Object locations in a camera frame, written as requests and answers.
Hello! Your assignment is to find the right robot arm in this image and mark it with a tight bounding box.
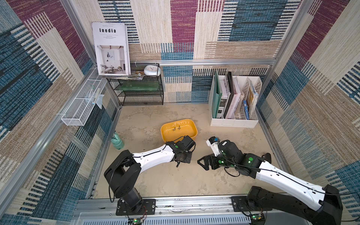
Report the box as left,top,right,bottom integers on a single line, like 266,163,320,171
197,137,343,225

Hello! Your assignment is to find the green folder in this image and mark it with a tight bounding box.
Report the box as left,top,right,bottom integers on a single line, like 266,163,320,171
212,70,222,119

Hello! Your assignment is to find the black binder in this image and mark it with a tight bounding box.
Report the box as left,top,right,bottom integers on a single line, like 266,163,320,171
224,72,234,119

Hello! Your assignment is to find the blue book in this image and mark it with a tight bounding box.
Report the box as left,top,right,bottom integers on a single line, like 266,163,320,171
243,100,250,120

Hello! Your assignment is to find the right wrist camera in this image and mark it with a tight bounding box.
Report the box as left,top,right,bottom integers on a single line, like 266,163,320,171
206,136,220,157

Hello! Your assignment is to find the green spray bottle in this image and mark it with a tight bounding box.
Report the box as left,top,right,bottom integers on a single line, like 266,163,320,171
111,132,124,150

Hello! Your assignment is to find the Inedia white magazine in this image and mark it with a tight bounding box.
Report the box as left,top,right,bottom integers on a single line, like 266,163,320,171
92,22,131,77

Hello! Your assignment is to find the white wire wall basket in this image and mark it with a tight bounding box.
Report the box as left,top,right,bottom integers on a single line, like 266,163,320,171
61,78,107,126

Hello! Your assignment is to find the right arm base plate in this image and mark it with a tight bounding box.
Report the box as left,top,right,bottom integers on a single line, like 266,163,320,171
230,196,273,212

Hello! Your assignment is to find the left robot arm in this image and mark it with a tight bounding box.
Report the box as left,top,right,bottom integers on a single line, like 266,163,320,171
104,136,196,216

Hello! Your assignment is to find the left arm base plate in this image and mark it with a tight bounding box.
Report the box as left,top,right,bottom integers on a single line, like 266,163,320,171
115,199,156,216

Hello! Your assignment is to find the yellow plastic storage box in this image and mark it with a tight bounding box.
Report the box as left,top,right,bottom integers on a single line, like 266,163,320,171
160,119,198,142

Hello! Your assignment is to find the black wire shelf rack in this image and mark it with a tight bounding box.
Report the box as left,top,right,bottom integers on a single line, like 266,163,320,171
106,63,164,106

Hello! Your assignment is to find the white file organizer box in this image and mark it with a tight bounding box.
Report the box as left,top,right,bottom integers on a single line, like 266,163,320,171
208,75,262,128

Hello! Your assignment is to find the white round clock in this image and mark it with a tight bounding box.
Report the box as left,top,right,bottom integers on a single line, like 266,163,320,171
144,65,161,77

